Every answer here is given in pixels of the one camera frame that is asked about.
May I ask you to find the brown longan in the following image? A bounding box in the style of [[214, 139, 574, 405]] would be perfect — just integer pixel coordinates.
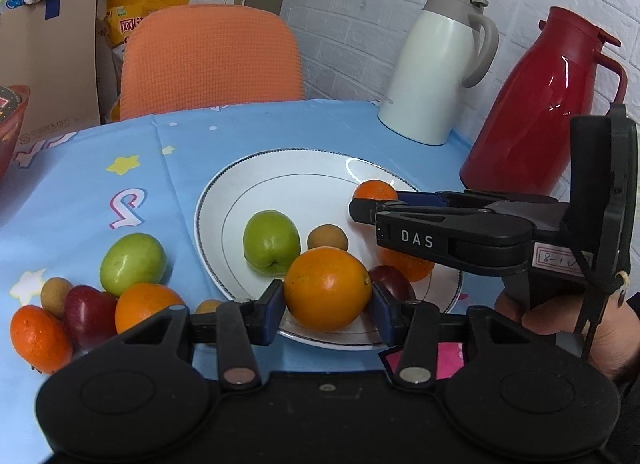
[[40, 276, 73, 319], [194, 299, 221, 314], [307, 224, 348, 250]]

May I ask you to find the dark red plum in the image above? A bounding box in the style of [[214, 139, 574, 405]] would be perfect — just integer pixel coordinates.
[[369, 265, 416, 302], [63, 285, 117, 351]]

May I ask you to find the large orange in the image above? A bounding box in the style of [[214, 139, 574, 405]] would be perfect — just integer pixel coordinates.
[[283, 246, 372, 332], [115, 283, 184, 334]]

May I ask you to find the green jujube fruit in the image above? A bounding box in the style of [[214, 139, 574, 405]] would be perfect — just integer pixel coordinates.
[[243, 210, 302, 276], [100, 233, 167, 297]]

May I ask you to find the small tangerine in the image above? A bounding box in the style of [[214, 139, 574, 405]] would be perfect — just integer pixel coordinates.
[[10, 305, 74, 375]]

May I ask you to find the person right hand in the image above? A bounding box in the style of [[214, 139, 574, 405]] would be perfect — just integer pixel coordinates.
[[495, 292, 639, 378]]

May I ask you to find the red thermos jug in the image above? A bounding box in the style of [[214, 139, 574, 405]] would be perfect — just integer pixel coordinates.
[[460, 7, 628, 194]]

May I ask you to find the white porcelain plate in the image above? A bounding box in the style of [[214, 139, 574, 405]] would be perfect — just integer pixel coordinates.
[[193, 146, 464, 352]]

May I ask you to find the white thermos jug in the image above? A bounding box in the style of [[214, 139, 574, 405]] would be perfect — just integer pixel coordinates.
[[378, 0, 499, 146]]

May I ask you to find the orange chair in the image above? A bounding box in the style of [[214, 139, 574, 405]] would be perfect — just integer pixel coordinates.
[[119, 5, 305, 120]]

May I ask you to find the yellow snack bag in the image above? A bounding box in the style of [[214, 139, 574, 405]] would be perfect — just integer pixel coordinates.
[[96, 0, 190, 48]]

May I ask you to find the instant noodle cup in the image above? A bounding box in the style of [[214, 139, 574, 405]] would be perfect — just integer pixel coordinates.
[[0, 86, 22, 116]]

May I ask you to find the pink glass bowl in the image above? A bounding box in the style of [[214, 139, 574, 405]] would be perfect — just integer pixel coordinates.
[[0, 85, 30, 178]]

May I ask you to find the brown cardboard box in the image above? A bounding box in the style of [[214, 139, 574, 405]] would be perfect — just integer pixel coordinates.
[[1, 0, 101, 146]]

